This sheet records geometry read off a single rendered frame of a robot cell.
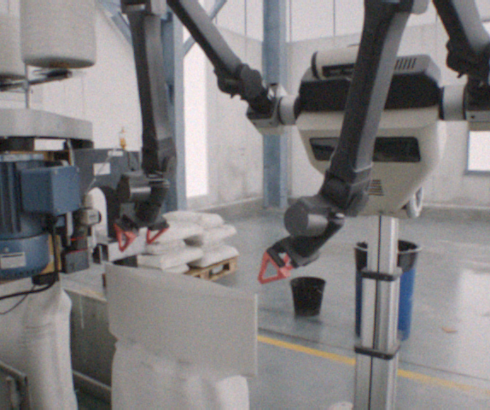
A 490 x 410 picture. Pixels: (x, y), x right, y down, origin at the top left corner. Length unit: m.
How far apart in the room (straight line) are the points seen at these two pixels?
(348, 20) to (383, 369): 8.65
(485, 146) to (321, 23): 4.08
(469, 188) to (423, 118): 7.72
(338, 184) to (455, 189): 8.09
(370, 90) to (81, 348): 1.70
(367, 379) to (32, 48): 1.33
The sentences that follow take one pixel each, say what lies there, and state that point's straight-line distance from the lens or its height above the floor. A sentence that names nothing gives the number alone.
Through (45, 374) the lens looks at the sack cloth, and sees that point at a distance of 1.64.
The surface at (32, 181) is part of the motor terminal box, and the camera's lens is 0.91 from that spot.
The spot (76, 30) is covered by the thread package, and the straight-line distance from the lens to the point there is 1.04.
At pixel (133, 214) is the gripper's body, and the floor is 1.17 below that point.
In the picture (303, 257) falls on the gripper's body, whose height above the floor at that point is 1.12.
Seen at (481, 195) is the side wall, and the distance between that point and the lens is 8.86.
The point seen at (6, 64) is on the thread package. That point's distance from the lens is 1.26.
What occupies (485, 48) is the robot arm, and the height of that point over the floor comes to 1.53.
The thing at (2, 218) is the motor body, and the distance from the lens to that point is 0.94.
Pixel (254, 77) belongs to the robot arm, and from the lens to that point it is 1.23.
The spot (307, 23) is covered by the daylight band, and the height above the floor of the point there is 3.94.
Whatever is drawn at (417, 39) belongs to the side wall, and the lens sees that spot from 9.21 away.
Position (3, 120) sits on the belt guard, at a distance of 0.91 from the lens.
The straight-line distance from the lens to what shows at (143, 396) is 1.21.
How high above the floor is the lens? 1.34
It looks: 8 degrees down
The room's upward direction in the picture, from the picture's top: 1 degrees counter-clockwise
